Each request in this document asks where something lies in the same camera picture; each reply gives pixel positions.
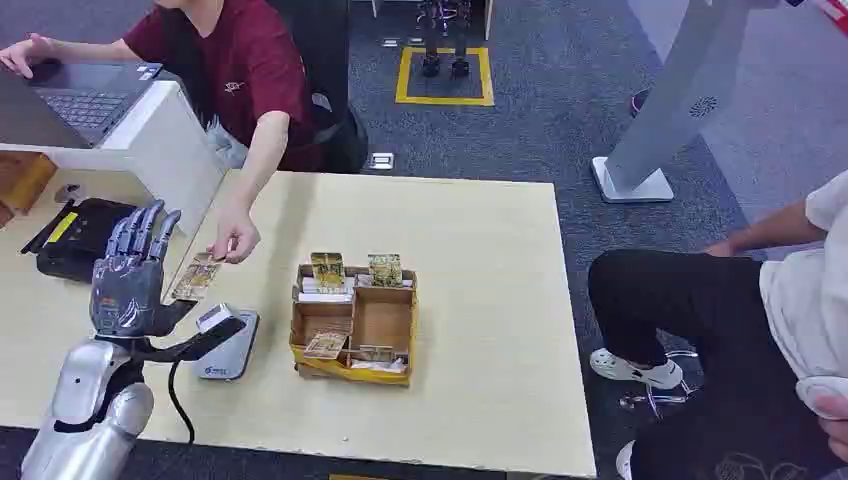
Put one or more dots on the person's left hand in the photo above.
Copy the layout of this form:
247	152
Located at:
836	424
235	235

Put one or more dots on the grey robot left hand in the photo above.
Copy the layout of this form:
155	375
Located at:
126	291

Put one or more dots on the person's right hand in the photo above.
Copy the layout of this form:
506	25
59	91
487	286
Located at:
722	249
26	53

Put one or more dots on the printed trading card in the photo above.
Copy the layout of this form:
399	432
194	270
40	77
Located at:
385	270
196	278
326	344
327	270

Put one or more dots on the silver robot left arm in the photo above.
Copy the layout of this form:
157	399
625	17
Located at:
86	397

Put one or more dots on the person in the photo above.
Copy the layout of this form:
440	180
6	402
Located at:
245	66
696	305

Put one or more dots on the black device yellow label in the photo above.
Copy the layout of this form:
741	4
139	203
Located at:
83	245

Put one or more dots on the dark grey laptop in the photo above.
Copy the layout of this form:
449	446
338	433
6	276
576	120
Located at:
79	106

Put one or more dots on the white card stack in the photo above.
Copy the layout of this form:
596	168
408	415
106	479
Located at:
318	295
381	364

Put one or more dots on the white desk counter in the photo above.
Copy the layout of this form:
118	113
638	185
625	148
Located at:
166	146

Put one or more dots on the small grey round object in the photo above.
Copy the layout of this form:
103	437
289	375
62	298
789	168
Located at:
67	193

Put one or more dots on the grey card reader pad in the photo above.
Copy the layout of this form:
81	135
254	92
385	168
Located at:
232	354

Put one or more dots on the brown wooden box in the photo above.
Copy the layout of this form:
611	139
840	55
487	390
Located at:
23	182

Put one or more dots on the chrome chair base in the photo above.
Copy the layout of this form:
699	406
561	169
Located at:
656	397

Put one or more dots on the white floor stand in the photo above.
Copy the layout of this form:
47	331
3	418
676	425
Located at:
676	93

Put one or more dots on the dark round object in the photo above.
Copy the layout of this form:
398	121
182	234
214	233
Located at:
639	102

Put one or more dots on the wooden card box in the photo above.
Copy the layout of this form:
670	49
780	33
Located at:
384	321

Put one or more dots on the black office chair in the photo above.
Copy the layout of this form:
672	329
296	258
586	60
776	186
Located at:
331	66

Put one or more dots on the red white striped object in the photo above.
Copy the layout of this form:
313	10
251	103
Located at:
835	12

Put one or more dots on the yellow floor tape strip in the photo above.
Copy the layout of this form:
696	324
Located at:
358	477

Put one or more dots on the black robot legs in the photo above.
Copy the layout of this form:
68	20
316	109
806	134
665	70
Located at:
432	46

